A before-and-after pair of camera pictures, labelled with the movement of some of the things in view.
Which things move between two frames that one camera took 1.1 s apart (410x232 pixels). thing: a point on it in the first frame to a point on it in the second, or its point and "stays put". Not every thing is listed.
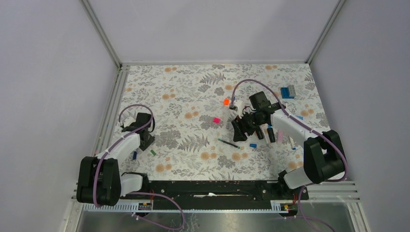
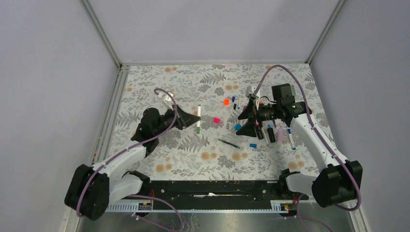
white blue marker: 292,145 stays put
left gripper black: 144,146 to 184,119
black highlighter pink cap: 259,133 stays put
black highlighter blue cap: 270,133 stays put
